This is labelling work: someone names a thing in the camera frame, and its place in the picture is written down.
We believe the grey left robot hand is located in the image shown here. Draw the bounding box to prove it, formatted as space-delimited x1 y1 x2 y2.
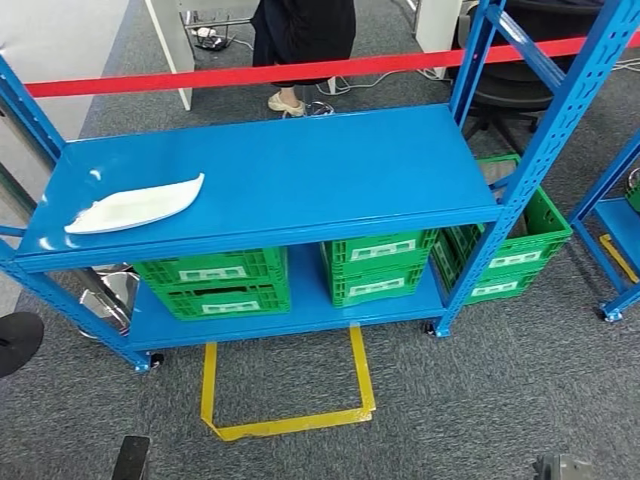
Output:
110 435 151 480

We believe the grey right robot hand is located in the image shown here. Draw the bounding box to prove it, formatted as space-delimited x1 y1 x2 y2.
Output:
532 453 598 480

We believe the person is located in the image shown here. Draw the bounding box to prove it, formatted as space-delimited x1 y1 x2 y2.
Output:
250 0 357 119

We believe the yellow floor tape square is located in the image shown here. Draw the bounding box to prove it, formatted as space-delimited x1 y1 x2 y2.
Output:
199 324 377 443
598 233 640 286

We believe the white partition panel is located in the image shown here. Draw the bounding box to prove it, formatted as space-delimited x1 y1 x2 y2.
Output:
414 0 463 81

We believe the black stanchion post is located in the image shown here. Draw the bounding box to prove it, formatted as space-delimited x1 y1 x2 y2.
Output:
0 311 45 379

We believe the white curved plastic panel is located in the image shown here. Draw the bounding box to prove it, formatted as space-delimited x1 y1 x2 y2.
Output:
63 172 206 236

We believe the white desk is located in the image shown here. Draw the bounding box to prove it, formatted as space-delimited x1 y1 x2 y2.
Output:
145 0 261 112

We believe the blue metal shelf cart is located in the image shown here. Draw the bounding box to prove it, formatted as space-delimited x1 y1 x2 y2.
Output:
0 0 640 374
567 129 640 324

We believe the chrome base stool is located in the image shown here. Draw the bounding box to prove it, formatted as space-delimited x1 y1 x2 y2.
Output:
282 99 335 119

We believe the black power strip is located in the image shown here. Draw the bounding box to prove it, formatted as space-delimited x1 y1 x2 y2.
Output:
191 26 230 54

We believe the red barrier belt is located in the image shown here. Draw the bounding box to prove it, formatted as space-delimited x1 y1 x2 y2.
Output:
25 31 640 99

